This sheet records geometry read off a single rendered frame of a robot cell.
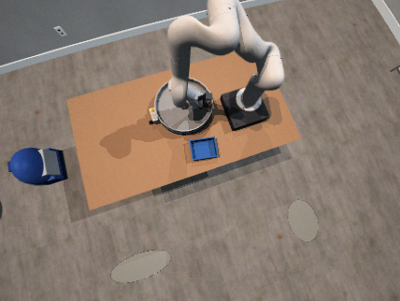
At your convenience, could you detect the blue open crate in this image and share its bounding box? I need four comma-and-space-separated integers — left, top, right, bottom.
190, 136, 219, 161

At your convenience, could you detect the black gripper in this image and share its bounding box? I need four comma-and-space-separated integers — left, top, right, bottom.
189, 90, 208, 109

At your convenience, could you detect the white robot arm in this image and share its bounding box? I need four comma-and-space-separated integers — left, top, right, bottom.
167, 0, 284, 111

